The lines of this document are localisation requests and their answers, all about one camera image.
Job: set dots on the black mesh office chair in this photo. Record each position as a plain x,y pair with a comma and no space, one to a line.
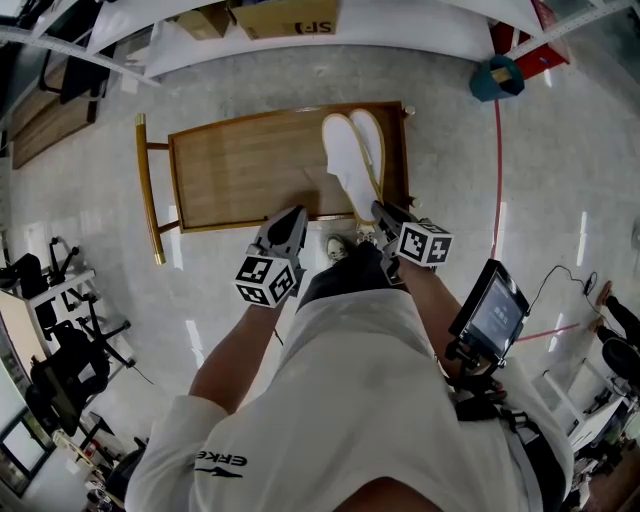
70,370

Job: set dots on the person's right shoe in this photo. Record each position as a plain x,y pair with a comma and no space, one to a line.
365,234

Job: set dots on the small black monitor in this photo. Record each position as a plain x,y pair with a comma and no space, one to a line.
492,315

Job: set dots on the wooden-top desk with white legs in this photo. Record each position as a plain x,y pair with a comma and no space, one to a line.
17,330

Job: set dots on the white frame table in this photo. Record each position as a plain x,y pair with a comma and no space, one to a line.
605,420

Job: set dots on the large printed cardboard box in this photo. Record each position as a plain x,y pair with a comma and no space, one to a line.
280,20

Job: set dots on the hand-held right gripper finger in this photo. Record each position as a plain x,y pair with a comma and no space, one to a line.
390,220

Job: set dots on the person's dark trousers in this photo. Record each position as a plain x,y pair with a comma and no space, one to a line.
350,275

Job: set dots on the wooden three-tier cart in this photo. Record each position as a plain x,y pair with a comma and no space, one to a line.
240,165

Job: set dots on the white metal shelving rack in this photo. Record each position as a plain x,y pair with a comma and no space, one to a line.
400,30

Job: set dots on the person's left forearm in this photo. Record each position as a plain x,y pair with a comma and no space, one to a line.
230,360

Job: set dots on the black cantilever chair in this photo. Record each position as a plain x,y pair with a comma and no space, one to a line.
82,75

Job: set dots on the dark wooden platform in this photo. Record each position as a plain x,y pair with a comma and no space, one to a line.
45,130

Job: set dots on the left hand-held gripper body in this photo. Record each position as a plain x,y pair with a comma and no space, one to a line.
262,280

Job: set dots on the pair of white slippers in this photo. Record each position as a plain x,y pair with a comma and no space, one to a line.
370,135
345,150

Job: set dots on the small plain cardboard box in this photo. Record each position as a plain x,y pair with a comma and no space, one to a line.
205,22

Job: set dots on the person's left shoe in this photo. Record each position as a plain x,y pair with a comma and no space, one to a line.
336,248

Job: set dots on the red box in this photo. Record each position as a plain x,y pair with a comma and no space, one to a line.
542,57

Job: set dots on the person's shoe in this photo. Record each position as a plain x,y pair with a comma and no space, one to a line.
336,248
365,234

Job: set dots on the person's right forearm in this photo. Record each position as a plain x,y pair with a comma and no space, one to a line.
430,300

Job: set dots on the person's white t-shirt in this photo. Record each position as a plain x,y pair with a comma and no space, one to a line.
350,400

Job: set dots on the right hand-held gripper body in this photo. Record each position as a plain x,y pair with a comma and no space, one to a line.
425,245

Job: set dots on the person's neck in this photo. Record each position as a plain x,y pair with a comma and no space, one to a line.
390,497

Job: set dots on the teal waste bin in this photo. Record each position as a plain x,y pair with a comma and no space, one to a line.
487,90

